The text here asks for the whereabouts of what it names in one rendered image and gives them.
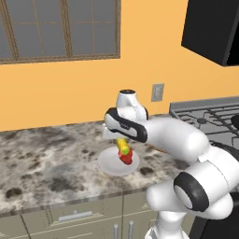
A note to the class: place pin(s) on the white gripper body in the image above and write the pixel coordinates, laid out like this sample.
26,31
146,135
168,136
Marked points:
109,134

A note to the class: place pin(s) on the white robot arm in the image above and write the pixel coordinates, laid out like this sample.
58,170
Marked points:
183,137

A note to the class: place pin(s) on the yellow corn cob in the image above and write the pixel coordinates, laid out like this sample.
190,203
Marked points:
121,145

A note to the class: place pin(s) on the white round plate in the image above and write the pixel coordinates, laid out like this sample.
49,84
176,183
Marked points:
110,163

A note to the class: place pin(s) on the red steak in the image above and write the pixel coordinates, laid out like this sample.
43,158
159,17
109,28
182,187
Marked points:
126,158

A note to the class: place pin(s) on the beige drawer front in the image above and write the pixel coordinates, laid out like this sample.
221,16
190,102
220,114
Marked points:
46,214
135,205
11,228

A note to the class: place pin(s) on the grey gas hob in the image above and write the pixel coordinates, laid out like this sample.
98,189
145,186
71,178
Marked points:
214,116

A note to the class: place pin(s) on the brown framed window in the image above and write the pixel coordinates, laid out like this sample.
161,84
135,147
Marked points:
59,29

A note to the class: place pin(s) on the black pan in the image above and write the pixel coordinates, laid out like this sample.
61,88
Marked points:
236,121

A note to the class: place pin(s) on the black oven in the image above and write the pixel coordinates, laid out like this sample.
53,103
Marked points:
214,230

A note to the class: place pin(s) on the grey wall socket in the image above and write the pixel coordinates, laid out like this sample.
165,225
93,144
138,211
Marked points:
157,92

